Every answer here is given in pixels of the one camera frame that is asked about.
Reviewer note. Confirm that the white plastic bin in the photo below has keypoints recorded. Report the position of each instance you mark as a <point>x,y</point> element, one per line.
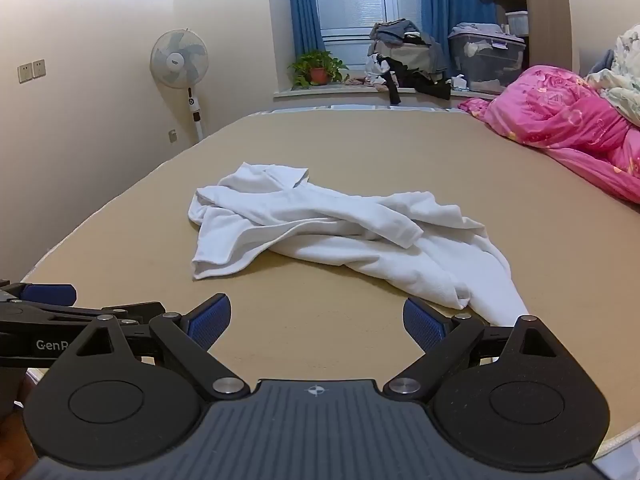
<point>517,22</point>

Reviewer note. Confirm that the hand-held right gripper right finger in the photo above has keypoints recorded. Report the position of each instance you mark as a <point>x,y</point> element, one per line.
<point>424,325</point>

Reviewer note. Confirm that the beige wall switch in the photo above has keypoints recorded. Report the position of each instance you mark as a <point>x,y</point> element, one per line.
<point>25,73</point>
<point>39,69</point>

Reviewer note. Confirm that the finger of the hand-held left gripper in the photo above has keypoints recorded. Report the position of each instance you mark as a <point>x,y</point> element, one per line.
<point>140,310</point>
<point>50,293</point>

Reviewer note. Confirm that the tissue pack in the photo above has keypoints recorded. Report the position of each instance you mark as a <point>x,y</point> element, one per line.
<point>459,82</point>

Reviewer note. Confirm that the white garment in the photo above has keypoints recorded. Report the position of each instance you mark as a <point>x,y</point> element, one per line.
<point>325,230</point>

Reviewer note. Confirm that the pale floral blanket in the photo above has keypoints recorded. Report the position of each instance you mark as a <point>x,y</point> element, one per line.
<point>625,70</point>

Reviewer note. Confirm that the clear plastic storage box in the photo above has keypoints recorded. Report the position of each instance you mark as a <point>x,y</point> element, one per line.
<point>487,60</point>

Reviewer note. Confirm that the pile of dark clothes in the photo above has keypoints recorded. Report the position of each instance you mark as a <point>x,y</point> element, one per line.
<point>405,55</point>

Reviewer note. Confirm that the white standing fan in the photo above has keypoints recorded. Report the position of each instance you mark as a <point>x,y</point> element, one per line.
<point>179,60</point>

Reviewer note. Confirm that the potted green plant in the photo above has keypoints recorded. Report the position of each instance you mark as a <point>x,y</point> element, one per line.
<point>317,67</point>

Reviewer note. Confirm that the wooden shelf unit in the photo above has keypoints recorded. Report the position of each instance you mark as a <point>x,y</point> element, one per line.
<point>547,10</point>

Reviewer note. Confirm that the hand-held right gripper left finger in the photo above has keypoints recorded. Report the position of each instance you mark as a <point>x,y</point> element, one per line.
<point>210,321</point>

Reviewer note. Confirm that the pink floral quilt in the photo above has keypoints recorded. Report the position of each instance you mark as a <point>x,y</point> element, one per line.
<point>550,110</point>

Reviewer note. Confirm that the window with white frame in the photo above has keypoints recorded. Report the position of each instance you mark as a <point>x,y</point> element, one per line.
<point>350,0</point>

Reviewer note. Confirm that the wall socket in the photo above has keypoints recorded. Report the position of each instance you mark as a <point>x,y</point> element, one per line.
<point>173,135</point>

